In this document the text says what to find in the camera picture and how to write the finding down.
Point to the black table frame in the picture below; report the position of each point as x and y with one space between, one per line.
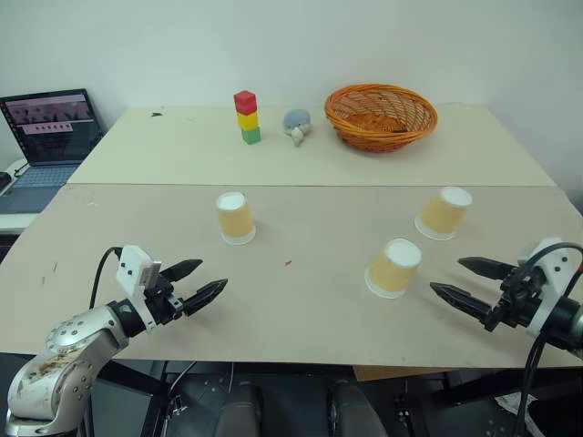
150 396

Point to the green cube block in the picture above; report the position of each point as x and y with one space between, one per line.
251 135

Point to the red cube block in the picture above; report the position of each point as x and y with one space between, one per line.
245 101

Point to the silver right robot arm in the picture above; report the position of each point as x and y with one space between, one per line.
562 321

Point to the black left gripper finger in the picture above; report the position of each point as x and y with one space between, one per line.
205 296
181 269

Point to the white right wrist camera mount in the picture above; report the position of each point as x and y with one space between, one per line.
549 282

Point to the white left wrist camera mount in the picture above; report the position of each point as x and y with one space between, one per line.
132 268

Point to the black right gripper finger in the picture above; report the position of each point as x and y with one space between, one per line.
485 267
460 298

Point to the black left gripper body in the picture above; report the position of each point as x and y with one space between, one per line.
163 300

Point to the grey plush toy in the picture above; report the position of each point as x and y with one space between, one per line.
297 123

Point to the yellow cube block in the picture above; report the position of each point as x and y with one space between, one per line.
248 120

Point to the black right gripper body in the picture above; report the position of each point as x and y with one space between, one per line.
517 296

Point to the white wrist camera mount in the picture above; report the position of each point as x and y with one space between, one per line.
549 282
132 268

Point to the orange paper cup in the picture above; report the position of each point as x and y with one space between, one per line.
392 268
235 217
444 213

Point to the open laptop computer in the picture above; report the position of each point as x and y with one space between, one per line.
45 141

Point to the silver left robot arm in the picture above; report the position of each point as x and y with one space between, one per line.
68 346

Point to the orange wicker basket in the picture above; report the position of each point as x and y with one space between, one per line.
380 119

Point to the dark rounded robot leg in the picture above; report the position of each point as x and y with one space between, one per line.
239 412
353 412

